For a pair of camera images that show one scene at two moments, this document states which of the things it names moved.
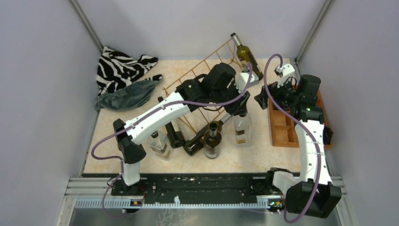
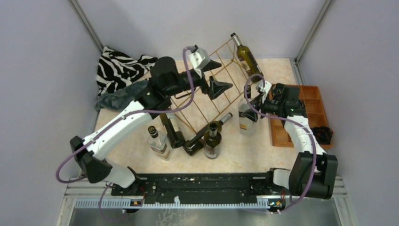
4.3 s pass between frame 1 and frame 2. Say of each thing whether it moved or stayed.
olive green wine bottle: stayed
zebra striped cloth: stayed
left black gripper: moved
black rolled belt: stayed
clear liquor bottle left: stayed
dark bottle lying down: stayed
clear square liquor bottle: moved
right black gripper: moved
